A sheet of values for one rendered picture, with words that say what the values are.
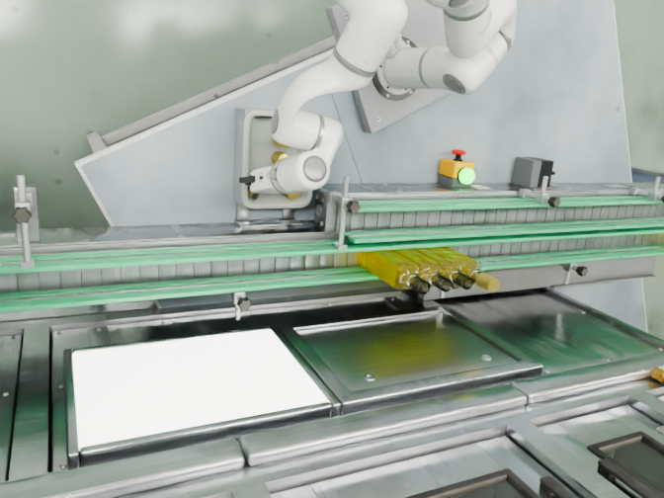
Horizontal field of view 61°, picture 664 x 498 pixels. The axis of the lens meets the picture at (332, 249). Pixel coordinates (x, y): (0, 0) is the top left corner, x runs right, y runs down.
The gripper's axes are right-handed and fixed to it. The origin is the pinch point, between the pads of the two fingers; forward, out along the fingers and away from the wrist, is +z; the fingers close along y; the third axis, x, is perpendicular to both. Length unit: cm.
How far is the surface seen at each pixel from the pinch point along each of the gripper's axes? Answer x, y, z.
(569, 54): 40, 97, -7
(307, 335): -34.3, 5.0, -12.7
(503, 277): -26, 74, -1
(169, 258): -16.4, -23.2, -8.0
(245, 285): -23.0, -6.6, -6.0
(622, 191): -1, 117, -10
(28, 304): -24, -49, -5
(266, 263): -18.7, 0.6, -0.2
